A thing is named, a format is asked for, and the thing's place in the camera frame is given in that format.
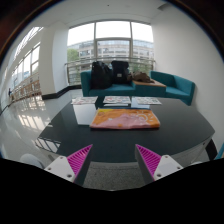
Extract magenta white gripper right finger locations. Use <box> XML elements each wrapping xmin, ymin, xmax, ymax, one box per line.
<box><xmin>135</xmin><ymin>144</ymin><xmax>182</xmax><ymax>184</ymax></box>

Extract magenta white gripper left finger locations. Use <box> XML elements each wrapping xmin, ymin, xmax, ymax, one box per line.
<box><xmin>45</xmin><ymin>145</ymin><xmax>92</xmax><ymax>186</ymax></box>

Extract black glossy table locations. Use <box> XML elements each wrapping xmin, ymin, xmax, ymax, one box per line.
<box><xmin>36</xmin><ymin>98</ymin><xmax>217</xmax><ymax>166</ymax></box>

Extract right floor mat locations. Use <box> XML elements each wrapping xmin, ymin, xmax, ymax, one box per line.
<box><xmin>135</xmin><ymin>97</ymin><xmax>162</xmax><ymax>105</ymax></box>

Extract floor mat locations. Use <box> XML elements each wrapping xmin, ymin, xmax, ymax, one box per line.
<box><xmin>135</xmin><ymin>97</ymin><xmax>162</xmax><ymax>105</ymax></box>
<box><xmin>103</xmin><ymin>96</ymin><xmax>131</xmax><ymax>104</ymax></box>
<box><xmin>71</xmin><ymin>96</ymin><xmax>98</xmax><ymax>105</ymax></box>

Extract left floor mat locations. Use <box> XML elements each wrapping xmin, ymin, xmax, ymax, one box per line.
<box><xmin>71</xmin><ymin>96</ymin><xmax>98</xmax><ymax>105</ymax></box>

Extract middle floor mat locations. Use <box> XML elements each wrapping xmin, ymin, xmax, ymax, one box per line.
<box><xmin>103</xmin><ymin>96</ymin><xmax>131</xmax><ymax>104</ymax></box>

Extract teal sofa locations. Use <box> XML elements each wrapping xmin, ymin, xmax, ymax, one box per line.
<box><xmin>81</xmin><ymin>71</ymin><xmax>195</xmax><ymax>106</ymax></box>

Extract wooden side table top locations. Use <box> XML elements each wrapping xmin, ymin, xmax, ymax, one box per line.
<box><xmin>133</xmin><ymin>80</ymin><xmax>166</xmax><ymax>88</ymax></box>

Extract brown bag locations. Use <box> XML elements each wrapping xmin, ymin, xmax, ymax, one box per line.
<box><xmin>128</xmin><ymin>71</ymin><xmax>152</xmax><ymax>83</ymax></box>

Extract black backpack left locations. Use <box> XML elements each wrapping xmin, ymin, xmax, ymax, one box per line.
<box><xmin>91</xmin><ymin>61</ymin><xmax>112</xmax><ymax>89</ymax></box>

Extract black backpack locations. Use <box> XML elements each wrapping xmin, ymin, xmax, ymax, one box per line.
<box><xmin>91</xmin><ymin>61</ymin><xmax>112</xmax><ymax>89</ymax></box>
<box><xmin>111</xmin><ymin>60</ymin><xmax>129</xmax><ymax>84</ymax></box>

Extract metal window railing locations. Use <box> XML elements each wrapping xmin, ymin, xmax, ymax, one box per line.
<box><xmin>65</xmin><ymin>56</ymin><xmax>155</xmax><ymax>86</ymax></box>

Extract black backpack right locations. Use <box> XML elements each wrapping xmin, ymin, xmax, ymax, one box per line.
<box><xmin>111</xmin><ymin>60</ymin><xmax>129</xmax><ymax>84</ymax></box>

